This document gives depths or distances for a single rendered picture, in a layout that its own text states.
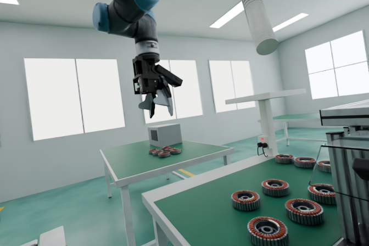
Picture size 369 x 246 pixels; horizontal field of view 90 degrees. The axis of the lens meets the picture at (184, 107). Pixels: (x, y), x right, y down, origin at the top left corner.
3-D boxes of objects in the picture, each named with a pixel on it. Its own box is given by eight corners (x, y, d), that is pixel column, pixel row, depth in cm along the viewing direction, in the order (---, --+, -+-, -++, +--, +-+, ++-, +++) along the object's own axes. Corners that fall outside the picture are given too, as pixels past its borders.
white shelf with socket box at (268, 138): (281, 175, 100) (269, 91, 101) (233, 163, 132) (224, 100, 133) (316, 160, 116) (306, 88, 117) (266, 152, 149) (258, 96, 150)
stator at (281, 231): (268, 258, 49) (266, 244, 49) (241, 234, 59) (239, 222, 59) (298, 242, 53) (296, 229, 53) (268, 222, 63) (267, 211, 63)
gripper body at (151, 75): (134, 96, 61) (129, 60, 61) (157, 95, 66) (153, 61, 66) (144, 93, 55) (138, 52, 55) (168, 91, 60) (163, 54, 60)
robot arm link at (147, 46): (152, 49, 66) (163, 40, 60) (154, 62, 66) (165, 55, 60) (132, 48, 62) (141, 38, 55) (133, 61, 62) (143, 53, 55)
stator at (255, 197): (226, 203, 78) (225, 195, 79) (245, 195, 84) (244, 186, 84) (247, 215, 69) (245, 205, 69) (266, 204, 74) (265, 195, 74)
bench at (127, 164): (129, 290, 127) (115, 180, 129) (105, 197, 290) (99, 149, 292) (245, 224, 179) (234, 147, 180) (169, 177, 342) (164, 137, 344)
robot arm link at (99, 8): (103, -13, 45) (143, 1, 53) (89, 9, 53) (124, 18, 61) (107, 18, 45) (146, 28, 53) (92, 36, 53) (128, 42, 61)
